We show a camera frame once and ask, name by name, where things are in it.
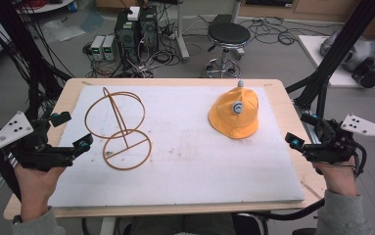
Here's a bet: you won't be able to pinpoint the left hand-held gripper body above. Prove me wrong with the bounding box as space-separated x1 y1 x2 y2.
0 111 78 172

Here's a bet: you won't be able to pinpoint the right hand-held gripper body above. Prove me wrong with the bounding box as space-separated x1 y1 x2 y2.
304 113 375 165

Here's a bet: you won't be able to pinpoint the brown wire hat stand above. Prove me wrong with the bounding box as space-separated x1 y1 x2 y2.
83 86 153 171

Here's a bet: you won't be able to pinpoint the yellow bucket hat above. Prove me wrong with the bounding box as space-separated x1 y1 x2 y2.
208 79 260 141

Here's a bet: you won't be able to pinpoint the person's right hand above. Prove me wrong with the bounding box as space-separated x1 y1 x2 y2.
311 156 358 198

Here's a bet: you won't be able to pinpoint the person's left hand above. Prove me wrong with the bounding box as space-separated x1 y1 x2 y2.
14 162 68 223

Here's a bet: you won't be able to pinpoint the wooden table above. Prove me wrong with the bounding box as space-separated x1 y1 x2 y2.
3 77 327 220

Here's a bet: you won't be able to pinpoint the white floor platform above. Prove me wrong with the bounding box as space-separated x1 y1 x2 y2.
297 33 375 89

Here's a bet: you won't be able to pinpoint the black device on platform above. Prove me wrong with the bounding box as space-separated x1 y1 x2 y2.
351 58 375 89

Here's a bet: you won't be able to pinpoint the grey power supply unit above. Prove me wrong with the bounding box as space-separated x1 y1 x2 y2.
89 34 107 62
102 34 118 62

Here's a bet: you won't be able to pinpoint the grey rounded machine shell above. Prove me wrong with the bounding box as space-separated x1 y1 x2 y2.
319 26 375 73

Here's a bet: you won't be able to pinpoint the clear plastic sheet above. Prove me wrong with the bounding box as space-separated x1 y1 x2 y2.
40 19 87 44

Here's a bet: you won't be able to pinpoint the white foam board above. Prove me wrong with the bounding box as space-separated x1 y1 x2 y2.
48 83 306 209

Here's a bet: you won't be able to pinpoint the black computer tower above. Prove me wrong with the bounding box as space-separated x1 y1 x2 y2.
114 11 142 66
138 5 161 54

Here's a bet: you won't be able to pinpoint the black round stool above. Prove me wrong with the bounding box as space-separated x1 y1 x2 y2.
204 21 253 79

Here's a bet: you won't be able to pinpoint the person's legs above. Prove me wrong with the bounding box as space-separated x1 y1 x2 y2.
121 213 239 235

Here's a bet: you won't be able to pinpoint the small white box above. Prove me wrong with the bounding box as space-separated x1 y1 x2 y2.
127 6 141 22

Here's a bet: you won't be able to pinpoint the grey metal stand leg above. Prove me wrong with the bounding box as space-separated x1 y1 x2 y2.
174 0 191 64

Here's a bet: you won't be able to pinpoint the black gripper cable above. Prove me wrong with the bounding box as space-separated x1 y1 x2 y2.
351 140 369 179

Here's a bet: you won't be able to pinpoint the thick black cable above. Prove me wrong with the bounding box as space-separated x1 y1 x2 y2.
236 197 326 222

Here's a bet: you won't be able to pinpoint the black frame pole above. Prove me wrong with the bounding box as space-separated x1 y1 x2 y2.
285 0 375 119

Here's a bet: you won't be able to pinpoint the black frame poles with cables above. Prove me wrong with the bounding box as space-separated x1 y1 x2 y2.
0 0 73 120

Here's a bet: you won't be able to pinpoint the black floor cable tangle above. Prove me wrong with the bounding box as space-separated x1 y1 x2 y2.
243 15 310 47

